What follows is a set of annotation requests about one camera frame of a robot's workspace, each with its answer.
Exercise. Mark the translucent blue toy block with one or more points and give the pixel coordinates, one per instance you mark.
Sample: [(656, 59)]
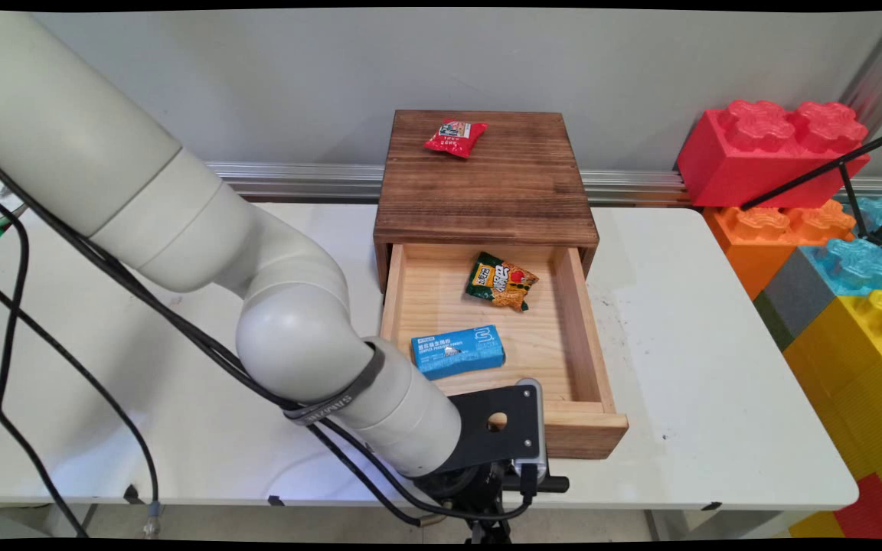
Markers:
[(858, 268), (881, 213)]

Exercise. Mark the aluminium rail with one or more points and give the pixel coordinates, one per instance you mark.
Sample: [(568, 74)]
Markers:
[(640, 187)]

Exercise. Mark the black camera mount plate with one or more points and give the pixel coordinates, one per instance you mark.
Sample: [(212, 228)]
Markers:
[(487, 440)]

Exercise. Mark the white plate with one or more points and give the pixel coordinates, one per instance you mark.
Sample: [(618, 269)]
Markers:
[(1, 216)]

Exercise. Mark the large yellow toy block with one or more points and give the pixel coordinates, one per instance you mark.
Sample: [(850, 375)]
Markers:
[(854, 383)]

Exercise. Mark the black tripod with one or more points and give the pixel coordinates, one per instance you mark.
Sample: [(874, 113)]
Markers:
[(816, 174)]

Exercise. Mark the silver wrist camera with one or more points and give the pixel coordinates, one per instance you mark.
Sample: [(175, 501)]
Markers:
[(539, 428)]

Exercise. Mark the green orange snack packet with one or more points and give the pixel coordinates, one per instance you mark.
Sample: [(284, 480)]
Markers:
[(502, 282)]

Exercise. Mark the large red toy block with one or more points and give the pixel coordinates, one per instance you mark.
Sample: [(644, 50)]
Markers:
[(762, 153)]

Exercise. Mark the red snack packet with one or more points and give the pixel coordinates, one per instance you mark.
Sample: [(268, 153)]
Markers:
[(455, 138)]

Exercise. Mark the orange toy block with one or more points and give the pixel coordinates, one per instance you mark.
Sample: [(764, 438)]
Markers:
[(762, 229)]

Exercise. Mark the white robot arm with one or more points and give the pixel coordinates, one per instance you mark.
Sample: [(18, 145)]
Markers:
[(104, 153)]

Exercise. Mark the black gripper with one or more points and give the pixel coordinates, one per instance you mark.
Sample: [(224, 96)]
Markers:
[(472, 490)]

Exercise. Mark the blue cardboard box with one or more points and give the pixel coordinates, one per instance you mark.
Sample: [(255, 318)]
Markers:
[(458, 352)]

